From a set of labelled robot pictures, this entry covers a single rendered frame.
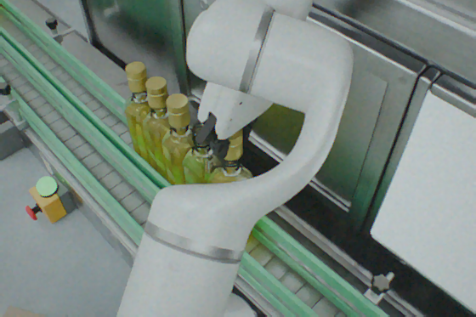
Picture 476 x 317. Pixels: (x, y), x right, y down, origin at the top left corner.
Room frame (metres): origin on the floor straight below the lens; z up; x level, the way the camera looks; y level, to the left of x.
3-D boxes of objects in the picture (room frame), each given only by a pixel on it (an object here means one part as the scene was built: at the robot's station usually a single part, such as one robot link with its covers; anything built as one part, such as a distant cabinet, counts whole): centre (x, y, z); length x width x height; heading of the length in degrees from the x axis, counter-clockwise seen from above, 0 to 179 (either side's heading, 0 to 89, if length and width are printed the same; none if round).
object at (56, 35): (1.01, 0.48, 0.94); 0.07 x 0.04 x 0.13; 135
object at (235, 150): (0.44, 0.01, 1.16); 0.04 x 0.04 x 0.04
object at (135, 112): (0.60, 0.18, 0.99); 0.06 x 0.06 x 0.21; 46
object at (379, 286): (0.30, -0.23, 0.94); 0.07 x 0.04 x 0.13; 135
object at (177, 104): (0.52, 0.10, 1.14); 0.04 x 0.04 x 0.04
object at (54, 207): (0.59, 0.43, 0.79); 0.07 x 0.07 x 0.07; 45
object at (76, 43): (1.05, 0.47, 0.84); 0.95 x 0.09 x 0.11; 45
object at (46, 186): (0.59, 0.43, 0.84); 0.05 x 0.05 x 0.03
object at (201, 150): (0.48, 0.06, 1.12); 0.03 x 0.03 x 0.05
